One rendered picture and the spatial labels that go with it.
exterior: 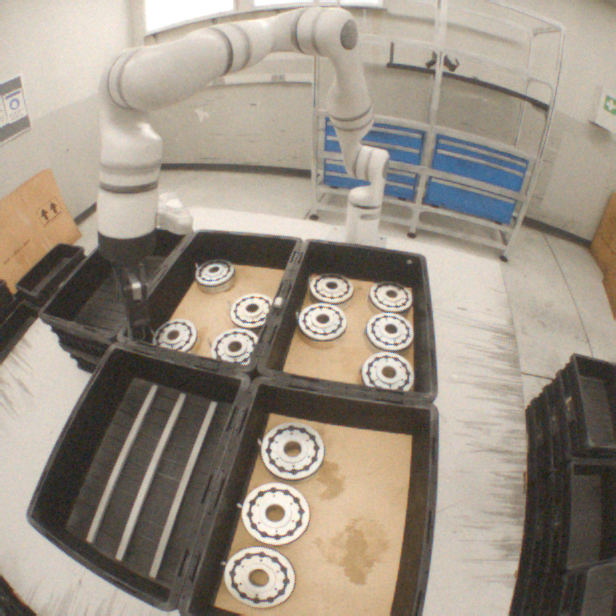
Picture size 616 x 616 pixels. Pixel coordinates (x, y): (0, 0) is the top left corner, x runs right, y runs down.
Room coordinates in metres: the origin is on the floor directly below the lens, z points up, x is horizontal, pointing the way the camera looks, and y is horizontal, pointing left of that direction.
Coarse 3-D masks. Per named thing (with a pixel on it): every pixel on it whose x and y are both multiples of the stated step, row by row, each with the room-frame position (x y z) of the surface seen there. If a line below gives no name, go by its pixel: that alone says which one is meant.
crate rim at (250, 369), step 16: (192, 240) 0.68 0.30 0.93; (288, 240) 0.67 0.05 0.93; (176, 256) 0.60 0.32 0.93; (288, 272) 0.54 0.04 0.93; (272, 304) 0.44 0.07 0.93; (272, 320) 0.40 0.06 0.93; (160, 352) 0.32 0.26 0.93; (176, 352) 0.32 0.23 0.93; (256, 352) 0.32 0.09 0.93; (240, 368) 0.29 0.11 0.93; (256, 368) 0.30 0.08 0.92
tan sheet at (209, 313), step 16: (240, 272) 0.66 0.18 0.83; (256, 272) 0.66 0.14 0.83; (272, 272) 0.66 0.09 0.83; (192, 288) 0.60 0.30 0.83; (240, 288) 0.60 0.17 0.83; (256, 288) 0.60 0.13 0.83; (272, 288) 0.60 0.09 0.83; (192, 304) 0.54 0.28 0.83; (208, 304) 0.54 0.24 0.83; (224, 304) 0.54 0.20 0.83; (192, 320) 0.49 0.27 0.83; (208, 320) 0.49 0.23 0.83; (224, 320) 0.49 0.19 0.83; (208, 336) 0.44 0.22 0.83; (208, 352) 0.39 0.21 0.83
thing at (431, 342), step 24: (312, 240) 0.66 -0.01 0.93; (288, 288) 0.48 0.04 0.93; (432, 312) 0.42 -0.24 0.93; (432, 336) 0.36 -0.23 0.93; (264, 360) 0.31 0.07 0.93; (432, 360) 0.31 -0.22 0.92; (312, 384) 0.26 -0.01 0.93; (336, 384) 0.26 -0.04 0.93; (360, 384) 0.26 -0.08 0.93; (432, 384) 0.26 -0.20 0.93
